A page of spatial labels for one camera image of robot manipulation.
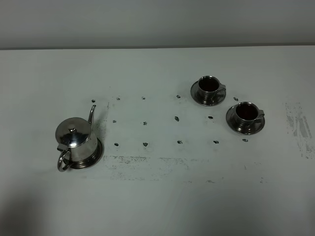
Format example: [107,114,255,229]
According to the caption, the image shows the stainless steel teapot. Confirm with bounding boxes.
[55,105,98,172]

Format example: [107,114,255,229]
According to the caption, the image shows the far stainless steel teacup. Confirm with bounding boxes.
[198,76,226,101]

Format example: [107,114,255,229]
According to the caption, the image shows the stainless steel teacup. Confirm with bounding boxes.
[234,102,264,126]
[198,76,226,101]

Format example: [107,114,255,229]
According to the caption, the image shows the steel teapot saucer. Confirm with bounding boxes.
[63,138,103,170]

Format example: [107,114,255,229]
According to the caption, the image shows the near stainless steel teacup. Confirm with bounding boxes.
[234,102,264,126]

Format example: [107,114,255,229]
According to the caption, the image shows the far steel cup saucer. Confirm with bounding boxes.
[190,82,226,106]

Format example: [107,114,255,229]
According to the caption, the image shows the steel cup saucer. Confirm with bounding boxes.
[190,82,226,106]
[226,106,265,135]

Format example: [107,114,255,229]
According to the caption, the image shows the near steel cup saucer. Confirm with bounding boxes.
[226,106,265,135]

